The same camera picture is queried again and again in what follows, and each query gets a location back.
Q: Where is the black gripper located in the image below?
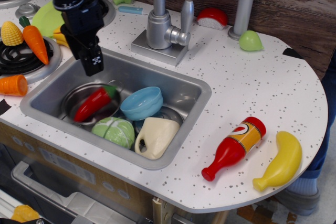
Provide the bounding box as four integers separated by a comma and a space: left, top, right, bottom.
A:
53, 0, 104, 76

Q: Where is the red toy chili pepper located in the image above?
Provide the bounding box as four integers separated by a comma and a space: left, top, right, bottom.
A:
73, 85, 117, 122

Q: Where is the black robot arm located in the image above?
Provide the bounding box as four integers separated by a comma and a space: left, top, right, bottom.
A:
53, 0, 104, 76

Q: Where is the yellow toy bell pepper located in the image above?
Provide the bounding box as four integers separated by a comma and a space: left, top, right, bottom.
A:
53, 26, 70, 48

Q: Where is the green toy plate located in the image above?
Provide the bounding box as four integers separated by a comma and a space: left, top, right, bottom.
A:
31, 1, 64, 38

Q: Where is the stainless steel pot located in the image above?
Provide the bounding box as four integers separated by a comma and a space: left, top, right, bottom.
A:
59, 80, 124, 127

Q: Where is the front left stove burner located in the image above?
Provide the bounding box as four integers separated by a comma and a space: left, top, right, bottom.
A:
1, 37, 62, 84

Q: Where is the grey stove knob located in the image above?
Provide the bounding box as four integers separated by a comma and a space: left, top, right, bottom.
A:
15, 3, 40, 19

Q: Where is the yellow toy corn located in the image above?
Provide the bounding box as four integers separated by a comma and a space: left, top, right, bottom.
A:
1, 21, 24, 46

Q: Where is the orange toy carrot piece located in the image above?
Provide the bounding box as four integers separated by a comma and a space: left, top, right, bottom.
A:
1, 75, 28, 96

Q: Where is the silver toy faucet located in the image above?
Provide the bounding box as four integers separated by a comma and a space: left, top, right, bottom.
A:
131, 0, 194, 66

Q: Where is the light blue bowl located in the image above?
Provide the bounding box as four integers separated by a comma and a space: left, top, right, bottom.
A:
120, 87, 163, 121

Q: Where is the green toy cabbage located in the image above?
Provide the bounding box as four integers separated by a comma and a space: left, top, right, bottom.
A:
91, 117, 135, 149

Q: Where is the black tape piece left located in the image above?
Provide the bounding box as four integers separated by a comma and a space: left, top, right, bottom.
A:
0, 99, 11, 115

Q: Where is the black tape piece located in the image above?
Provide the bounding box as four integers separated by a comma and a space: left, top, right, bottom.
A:
0, 99, 11, 115
282, 48, 303, 59

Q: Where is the silver sink basin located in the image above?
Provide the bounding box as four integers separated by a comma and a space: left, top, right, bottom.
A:
20, 49, 212, 169

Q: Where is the cream toy mug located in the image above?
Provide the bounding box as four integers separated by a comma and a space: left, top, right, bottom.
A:
134, 117, 180, 160

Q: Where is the red white toy sushi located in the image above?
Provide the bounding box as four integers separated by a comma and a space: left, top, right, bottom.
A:
197, 7, 228, 30

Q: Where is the toy oven door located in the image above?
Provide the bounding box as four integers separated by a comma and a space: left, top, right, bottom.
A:
1, 144, 152, 223

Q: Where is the green toy pear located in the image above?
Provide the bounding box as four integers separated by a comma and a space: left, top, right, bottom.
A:
238, 30, 264, 51

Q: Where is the yellow toy on floor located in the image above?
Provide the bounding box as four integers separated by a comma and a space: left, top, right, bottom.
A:
11, 205, 40, 223

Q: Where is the grey vertical pole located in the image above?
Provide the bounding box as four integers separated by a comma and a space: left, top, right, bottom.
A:
228, 0, 254, 41

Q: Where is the red toy ketchup bottle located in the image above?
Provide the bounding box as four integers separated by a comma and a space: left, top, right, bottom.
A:
201, 116, 266, 182

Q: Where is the black tape piece right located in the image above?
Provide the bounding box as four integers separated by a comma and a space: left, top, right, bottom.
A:
282, 48, 303, 59

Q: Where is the yellow toy banana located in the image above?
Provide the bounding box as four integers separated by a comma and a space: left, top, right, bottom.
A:
253, 131, 302, 191

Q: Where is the person leg in jeans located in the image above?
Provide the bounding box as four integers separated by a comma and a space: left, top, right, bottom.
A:
299, 50, 336, 180

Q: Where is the grey shoe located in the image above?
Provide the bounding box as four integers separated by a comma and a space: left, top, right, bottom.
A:
274, 178, 320, 216

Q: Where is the blue toy knife handle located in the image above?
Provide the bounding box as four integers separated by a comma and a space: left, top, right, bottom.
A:
118, 6, 148, 15

